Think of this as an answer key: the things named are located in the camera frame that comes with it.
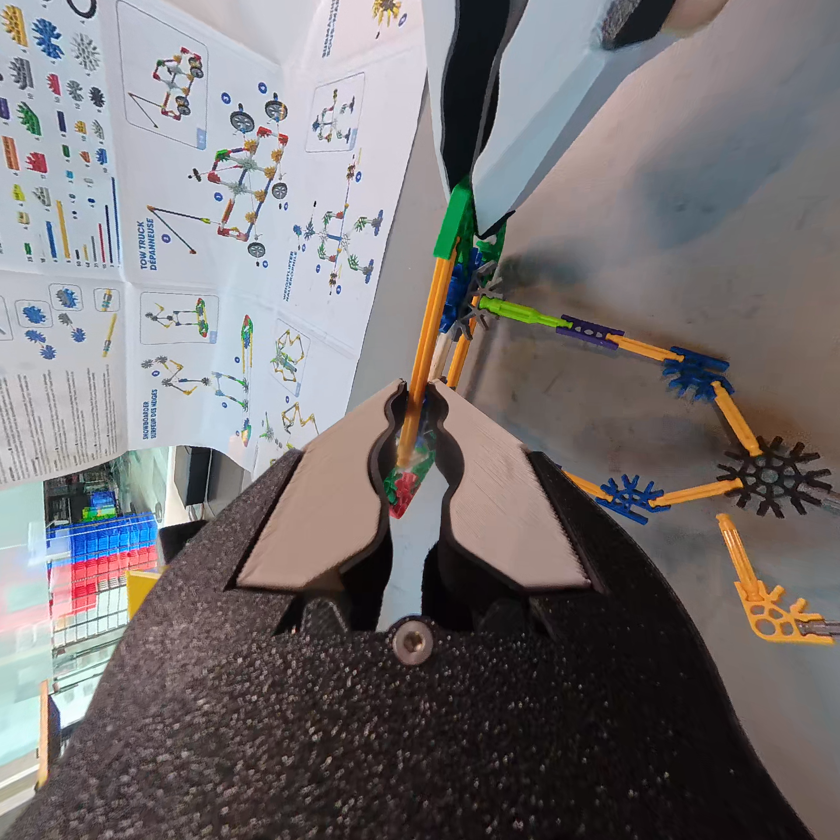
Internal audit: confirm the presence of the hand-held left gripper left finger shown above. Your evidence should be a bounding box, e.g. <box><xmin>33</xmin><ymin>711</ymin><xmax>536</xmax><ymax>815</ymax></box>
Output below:
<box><xmin>234</xmin><ymin>381</ymin><xmax>403</xmax><ymax>599</ymax></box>

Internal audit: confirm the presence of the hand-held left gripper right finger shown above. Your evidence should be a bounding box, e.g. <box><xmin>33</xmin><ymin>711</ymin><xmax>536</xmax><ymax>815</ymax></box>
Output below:
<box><xmin>427</xmin><ymin>381</ymin><xmax>592</xmax><ymax>594</ymax></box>

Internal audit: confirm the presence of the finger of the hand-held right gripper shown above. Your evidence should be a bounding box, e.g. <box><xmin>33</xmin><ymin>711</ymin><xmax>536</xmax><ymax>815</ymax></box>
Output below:
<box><xmin>420</xmin><ymin>0</ymin><xmax>508</xmax><ymax>200</ymax></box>
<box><xmin>469</xmin><ymin>0</ymin><xmax>685</xmax><ymax>237</ymax></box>

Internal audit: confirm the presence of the colourful toy rod model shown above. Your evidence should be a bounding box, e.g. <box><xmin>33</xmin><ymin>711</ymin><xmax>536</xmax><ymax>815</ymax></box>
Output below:
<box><xmin>388</xmin><ymin>178</ymin><xmax>840</xmax><ymax>647</ymax></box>

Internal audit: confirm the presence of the red plastic crate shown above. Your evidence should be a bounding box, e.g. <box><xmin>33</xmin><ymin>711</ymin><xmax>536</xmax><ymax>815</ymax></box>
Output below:
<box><xmin>46</xmin><ymin>512</ymin><xmax>165</xmax><ymax>651</ymax></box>

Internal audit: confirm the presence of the white folded instruction booklet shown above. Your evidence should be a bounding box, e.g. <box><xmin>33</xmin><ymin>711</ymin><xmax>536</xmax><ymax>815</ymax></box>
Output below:
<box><xmin>0</xmin><ymin>0</ymin><xmax>434</xmax><ymax>493</ymax></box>

